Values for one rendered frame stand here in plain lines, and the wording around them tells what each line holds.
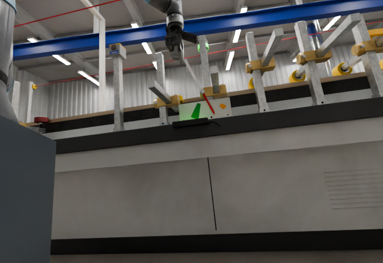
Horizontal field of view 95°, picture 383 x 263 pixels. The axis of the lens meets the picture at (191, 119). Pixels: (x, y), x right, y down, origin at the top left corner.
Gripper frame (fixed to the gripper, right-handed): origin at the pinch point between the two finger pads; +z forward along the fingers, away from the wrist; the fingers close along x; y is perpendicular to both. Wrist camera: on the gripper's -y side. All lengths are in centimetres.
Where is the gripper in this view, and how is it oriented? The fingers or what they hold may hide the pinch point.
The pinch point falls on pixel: (182, 61)
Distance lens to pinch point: 93.4
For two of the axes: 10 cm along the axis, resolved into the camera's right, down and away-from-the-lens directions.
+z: 0.9, 9.8, -2.0
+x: -1.7, -1.8, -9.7
